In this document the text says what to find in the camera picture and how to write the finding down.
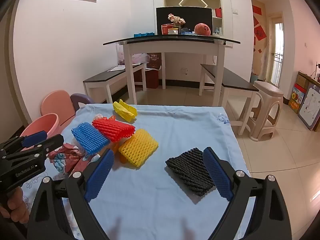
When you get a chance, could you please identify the black monitor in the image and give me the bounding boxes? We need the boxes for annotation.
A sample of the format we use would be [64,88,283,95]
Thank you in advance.
[156,7,213,36]

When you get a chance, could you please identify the person's left hand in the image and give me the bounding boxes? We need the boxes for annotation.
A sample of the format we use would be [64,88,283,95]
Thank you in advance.
[0,187,31,224]

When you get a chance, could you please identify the colourful fruit carton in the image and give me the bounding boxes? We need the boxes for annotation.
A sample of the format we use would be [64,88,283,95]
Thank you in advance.
[288,84,306,114]

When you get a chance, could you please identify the white orange snack packet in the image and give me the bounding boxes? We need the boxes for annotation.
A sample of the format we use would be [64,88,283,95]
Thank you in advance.
[93,114,117,122]

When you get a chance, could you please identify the cream wall shelf cabinet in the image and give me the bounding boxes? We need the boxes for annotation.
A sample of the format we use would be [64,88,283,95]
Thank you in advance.
[162,0,223,35]

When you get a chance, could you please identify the dried flower bouquet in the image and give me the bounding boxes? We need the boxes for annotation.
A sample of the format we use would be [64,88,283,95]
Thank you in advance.
[168,13,186,27]

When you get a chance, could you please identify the black foam fruit net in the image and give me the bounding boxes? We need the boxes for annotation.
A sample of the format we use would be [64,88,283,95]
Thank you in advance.
[165,147,216,197]

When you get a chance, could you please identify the white bench with paper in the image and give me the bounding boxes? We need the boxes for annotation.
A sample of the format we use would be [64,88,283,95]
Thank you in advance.
[83,64,147,104]

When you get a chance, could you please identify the white drawing board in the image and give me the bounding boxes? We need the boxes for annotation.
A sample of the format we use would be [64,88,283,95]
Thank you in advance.
[297,85,320,131]

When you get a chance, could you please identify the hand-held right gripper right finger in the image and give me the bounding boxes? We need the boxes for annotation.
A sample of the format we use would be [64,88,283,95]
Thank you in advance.
[202,147,293,240]

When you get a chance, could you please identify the light blue tablecloth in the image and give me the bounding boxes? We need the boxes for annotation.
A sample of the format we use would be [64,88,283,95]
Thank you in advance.
[24,104,257,240]

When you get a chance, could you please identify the red patterned wrapper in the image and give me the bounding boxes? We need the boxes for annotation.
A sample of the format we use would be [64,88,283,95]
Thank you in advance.
[47,142,100,174]

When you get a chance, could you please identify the red box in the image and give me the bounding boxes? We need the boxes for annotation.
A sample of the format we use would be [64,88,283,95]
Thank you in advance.
[161,24,175,35]

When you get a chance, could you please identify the yellow plastic wrapper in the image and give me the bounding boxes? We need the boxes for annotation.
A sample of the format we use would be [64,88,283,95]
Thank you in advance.
[112,99,138,123]

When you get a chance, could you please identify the pink plastic bucket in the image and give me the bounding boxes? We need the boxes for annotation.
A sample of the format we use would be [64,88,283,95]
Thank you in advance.
[19,113,60,153]

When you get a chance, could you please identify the clear plastic bags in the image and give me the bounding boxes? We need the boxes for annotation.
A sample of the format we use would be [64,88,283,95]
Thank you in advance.
[116,44,148,67]

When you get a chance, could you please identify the pink round fruit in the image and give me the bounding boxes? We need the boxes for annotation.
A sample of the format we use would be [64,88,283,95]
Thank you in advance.
[194,23,211,36]

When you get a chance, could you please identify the beige plastic stool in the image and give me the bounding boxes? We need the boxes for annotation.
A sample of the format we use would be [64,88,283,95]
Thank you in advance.
[249,81,284,140]

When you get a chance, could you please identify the white dark-top bench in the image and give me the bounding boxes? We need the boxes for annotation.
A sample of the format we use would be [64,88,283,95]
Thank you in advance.
[199,64,259,135]

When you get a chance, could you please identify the yellow foam fruit net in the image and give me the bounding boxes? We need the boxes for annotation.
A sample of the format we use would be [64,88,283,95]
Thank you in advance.
[118,129,159,168]

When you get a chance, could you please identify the red foam fruit net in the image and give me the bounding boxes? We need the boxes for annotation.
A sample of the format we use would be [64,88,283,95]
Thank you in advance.
[92,119,136,142]

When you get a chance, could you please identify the blue foam fruit net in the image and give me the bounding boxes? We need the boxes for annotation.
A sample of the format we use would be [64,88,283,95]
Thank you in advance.
[71,122,110,155]

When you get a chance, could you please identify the pink purple child chair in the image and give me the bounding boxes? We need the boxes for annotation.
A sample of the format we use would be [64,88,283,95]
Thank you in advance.
[40,90,95,130]

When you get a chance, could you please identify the balcony door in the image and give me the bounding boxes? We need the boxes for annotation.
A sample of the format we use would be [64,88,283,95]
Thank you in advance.
[265,15,285,85]

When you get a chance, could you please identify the dark red gift bag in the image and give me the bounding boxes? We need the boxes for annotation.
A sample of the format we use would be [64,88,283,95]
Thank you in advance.
[147,53,162,70]

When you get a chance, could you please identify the white glass-top dining table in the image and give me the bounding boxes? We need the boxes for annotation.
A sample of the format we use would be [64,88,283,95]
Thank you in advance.
[102,35,241,107]

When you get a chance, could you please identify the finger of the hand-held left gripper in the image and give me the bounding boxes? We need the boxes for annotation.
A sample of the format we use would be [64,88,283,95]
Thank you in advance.
[5,134,65,167]
[0,131,48,153]

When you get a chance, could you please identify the wooden cabinet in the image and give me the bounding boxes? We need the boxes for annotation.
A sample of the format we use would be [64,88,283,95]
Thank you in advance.
[297,71,320,88]

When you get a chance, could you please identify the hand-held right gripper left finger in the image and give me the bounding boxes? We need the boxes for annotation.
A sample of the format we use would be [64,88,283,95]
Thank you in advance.
[26,149,115,240]

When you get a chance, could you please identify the red bin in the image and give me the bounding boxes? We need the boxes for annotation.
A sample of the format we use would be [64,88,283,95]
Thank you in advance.
[145,69,159,89]

